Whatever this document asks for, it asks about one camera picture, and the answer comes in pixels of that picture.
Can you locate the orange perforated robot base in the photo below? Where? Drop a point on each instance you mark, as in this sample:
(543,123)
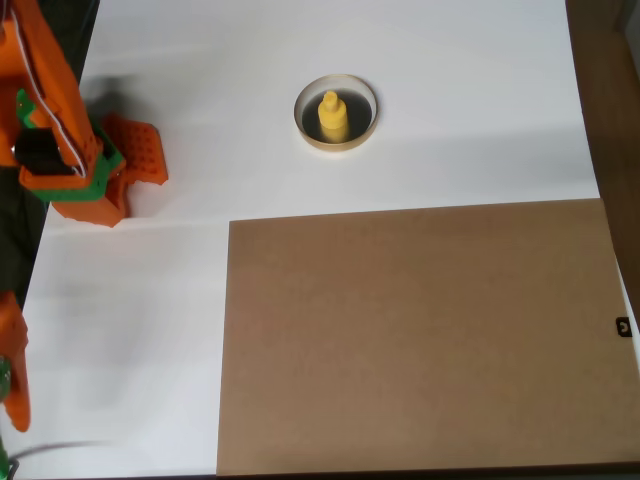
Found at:
(142,150)

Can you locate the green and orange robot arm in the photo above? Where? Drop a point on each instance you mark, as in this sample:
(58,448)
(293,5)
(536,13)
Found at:
(50,100)

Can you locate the brown fibreboard panel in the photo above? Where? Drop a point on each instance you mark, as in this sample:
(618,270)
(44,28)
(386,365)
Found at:
(420,340)

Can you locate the small yellow plastic peg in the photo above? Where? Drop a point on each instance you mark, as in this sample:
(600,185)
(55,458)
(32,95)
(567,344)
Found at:
(332,117)

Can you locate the round dish with gold rim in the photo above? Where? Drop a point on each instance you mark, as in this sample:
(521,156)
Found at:
(336,115)

